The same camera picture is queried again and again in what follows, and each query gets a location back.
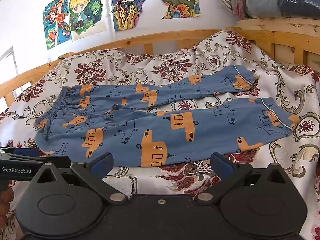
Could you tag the swirling sky wall poster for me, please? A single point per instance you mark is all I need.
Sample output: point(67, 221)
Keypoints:
point(127, 5)

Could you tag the white wall pipe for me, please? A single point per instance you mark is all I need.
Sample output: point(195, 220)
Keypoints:
point(110, 17)

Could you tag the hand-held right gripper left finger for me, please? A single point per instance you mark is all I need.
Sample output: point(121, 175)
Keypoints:
point(100, 164)

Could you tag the floral white and red bedspread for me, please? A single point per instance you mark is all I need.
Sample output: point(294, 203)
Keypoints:
point(175, 62)

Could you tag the orange-haired figure wall poster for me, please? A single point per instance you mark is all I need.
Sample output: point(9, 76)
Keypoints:
point(56, 25)

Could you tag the person's left hand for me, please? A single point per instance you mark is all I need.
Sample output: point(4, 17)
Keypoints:
point(5, 198)

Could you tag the blond child wall poster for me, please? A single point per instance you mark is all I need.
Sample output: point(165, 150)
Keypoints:
point(85, 12)

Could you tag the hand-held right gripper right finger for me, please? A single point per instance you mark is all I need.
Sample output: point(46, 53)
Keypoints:
point(220, 164)

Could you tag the blue pants with orange print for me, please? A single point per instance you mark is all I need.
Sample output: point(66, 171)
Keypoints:
point(150, 135)

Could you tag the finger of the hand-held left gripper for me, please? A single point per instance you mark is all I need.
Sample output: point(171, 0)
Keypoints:
point(25, 151)

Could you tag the bright window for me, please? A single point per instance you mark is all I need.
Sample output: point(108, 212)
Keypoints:
point(7, 65)

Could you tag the wooden bed frame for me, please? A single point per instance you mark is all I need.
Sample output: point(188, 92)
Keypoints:
point(135, 40)

